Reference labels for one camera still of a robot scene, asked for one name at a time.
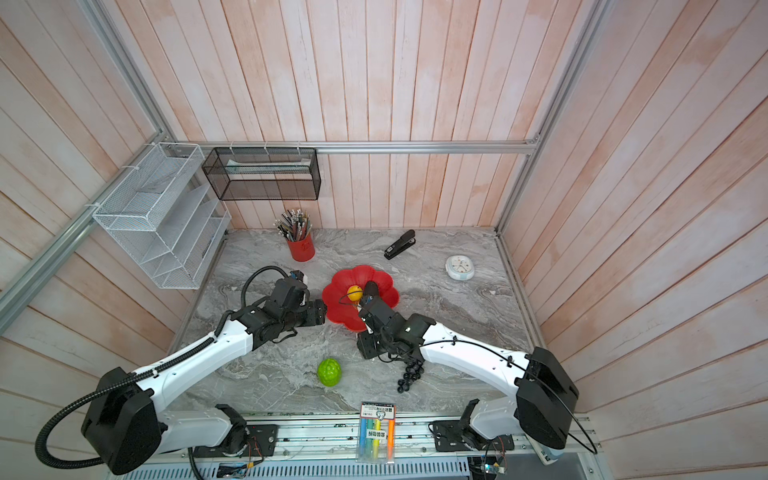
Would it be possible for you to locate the yellow fake fruit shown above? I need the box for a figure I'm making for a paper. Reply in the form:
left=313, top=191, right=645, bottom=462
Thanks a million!
left=345, top=285, right=363, bottom=304

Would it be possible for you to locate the dark fake grape bunch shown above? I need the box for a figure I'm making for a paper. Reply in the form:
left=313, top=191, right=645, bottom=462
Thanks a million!
left=397, top=359, right=424, bottom=393

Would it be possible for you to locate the green fake custard apple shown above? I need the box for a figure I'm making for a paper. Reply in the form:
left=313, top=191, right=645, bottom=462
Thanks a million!
left=317, top=358, right=342, bottom=387

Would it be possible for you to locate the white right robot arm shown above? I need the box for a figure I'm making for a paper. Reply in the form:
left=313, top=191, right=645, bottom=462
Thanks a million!
left=357, top=281, right=579, bottom=462

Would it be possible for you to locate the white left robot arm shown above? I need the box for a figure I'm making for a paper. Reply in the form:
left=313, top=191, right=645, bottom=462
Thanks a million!
left=81, top=276, right=327, bottom=475

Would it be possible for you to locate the red flower-shaped fruit bowl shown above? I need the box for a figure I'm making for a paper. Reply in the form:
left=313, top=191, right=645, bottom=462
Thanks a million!
left=322, top=265, right=400, bottom=333

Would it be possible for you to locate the red metal pencil bucket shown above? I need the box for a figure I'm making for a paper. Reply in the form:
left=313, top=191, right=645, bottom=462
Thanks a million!
left=287, top=233, right=316, bottom=262

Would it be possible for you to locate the black stapler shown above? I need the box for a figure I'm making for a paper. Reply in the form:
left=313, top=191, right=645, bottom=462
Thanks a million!
left=384, top=229, right=416, bottom=260

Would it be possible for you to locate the bundle of pencils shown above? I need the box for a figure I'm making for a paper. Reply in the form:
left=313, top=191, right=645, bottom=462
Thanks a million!
left=274, top=209, right=312, bottom=242

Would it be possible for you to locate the white round clock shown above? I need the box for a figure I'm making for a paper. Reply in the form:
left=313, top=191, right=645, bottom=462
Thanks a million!
left=445, top=255, right=476, bottom=281

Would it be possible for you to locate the highlighter marker pack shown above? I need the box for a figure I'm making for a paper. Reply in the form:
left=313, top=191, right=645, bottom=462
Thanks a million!
left=357, top=402, right=397, bottom=463

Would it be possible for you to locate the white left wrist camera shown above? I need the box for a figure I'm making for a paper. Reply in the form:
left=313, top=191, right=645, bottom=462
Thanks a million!
left=289, top=270, right=308, bottom=289

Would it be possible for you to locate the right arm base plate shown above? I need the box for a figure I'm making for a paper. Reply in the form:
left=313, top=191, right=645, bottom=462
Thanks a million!
left=428, top=420, right=515, bottom=452

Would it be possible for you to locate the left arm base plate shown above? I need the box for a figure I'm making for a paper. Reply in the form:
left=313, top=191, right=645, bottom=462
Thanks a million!
left=193, top=423, right=279, bottom=459

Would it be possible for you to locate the black wire mesh basket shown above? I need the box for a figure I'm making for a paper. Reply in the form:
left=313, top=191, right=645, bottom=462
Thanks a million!
left=202, top=146, right=322, bottom=201

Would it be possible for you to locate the white wire mesh shelf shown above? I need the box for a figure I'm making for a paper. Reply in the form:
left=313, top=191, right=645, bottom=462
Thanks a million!
left=94, top=143, right=231, bottom=290

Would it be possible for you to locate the black corrugated cable hose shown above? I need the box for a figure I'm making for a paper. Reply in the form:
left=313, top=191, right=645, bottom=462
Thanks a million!
left=34, top=265, right=292, bottom=470

